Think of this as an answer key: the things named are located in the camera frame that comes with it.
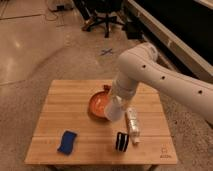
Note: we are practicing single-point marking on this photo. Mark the white device on floor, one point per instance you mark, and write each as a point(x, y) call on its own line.
point(59, 5)

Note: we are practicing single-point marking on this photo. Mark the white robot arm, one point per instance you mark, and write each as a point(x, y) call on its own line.
point(139, 65)

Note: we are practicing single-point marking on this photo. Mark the wooden table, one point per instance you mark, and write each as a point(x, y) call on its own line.
point(66, 109)

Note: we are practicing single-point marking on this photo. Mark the orange round plate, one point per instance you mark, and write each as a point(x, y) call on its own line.
point(97, 104)

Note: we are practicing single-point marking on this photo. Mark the black office chair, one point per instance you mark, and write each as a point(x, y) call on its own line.
point(102, 14)

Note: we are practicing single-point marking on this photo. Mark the blue sponge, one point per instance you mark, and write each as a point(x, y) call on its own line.
point(67, 142)

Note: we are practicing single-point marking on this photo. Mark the blue tape cross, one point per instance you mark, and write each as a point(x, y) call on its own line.
point(106, 51)

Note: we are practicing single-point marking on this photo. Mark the black box on floor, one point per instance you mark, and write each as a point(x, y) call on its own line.
point(132, 31)

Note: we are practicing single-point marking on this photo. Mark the black white striped eraser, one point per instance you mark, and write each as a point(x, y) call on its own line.
point(122, 141)

